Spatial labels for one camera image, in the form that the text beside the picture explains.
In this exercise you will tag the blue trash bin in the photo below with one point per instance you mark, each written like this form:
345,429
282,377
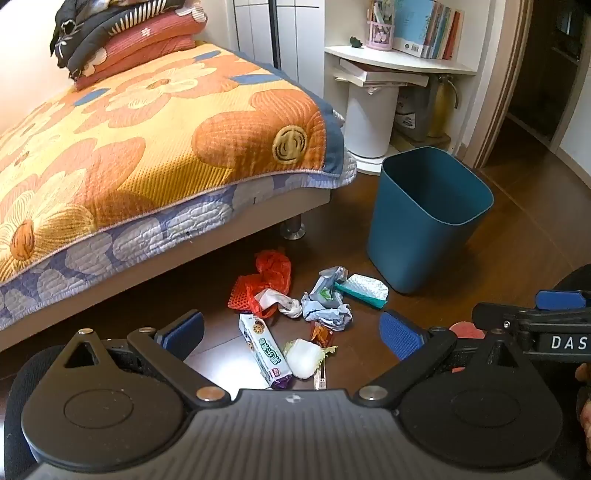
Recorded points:
415,230

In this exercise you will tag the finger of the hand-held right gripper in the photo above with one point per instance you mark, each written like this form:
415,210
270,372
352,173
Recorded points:
558,300
489,314

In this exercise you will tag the stack of papers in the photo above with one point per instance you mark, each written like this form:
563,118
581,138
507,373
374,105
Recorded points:
378,74

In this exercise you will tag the person's right hand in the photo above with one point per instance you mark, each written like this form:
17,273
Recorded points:
586,429

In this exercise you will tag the dark floral quilt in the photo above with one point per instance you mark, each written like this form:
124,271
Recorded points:
87,23

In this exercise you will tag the small red snack wrapper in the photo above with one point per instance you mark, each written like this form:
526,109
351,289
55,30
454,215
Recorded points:
323,334

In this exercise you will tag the white tissue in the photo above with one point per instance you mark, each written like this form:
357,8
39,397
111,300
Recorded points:
277,302

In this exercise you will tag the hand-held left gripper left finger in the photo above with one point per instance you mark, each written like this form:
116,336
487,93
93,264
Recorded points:
183,330

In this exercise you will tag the red plastic bag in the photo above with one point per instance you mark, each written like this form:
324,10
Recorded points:
273,267

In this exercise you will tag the white corner shelf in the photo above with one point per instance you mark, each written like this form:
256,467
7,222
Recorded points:
397,59

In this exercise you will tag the metal bed leg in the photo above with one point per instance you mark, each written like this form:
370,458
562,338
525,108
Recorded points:
293,227

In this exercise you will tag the crumpled green white packet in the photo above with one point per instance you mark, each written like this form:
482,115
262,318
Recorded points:
325,288

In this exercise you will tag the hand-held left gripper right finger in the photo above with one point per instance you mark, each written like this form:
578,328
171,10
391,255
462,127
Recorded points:
400,334

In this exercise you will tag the white wardrobe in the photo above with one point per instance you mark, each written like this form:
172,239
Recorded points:
300,37

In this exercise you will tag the napa cabbage piece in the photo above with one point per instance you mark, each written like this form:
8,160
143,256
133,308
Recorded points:
302,357

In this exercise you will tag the crumpled grey blue paper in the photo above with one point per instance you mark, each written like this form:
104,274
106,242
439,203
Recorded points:
330,316

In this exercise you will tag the gold thermos bottle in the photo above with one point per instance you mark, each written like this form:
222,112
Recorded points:
441,108

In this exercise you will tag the small green figurine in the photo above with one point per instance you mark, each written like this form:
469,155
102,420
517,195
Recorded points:
356,43

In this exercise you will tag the white purple cookie packet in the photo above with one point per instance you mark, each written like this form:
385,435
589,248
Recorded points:
263,350

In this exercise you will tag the white cylindrical bin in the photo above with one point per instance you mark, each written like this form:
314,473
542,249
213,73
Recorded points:
369,120

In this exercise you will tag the beige bed frame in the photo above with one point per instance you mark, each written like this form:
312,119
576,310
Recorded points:
184,257

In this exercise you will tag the thin paper chopstick sleeve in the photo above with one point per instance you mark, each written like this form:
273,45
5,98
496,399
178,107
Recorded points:
321,378

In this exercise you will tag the grey plastic jug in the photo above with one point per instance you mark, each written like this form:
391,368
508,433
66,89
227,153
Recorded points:
413,115

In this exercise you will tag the pink pen holder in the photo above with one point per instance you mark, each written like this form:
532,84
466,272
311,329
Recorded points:
381,34

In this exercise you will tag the teal white wrapper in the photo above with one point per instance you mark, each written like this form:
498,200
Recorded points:
364,288

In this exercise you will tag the blue white quilted mattress pad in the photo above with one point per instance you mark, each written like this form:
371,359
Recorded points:
138,233

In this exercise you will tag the red mesh net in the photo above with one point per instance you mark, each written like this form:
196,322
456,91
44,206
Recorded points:
244,295

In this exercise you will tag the pink round object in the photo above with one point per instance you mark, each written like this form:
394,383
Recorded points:
464,330

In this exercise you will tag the row of books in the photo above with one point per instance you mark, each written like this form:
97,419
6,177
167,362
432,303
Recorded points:
429,27

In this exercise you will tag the red pink pillow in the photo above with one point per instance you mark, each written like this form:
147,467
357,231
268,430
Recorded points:
152,27
138,60

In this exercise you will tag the wooden door frame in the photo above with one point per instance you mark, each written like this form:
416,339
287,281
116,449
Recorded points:
501,83

